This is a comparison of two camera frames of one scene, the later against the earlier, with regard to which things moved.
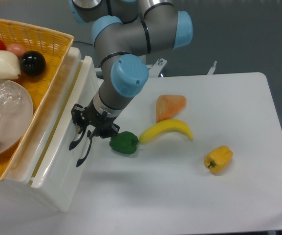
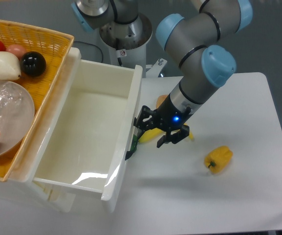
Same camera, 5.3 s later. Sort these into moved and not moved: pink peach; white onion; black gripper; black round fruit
Moved: black gripper
Not moved: white onion; black round fruit; pink peach
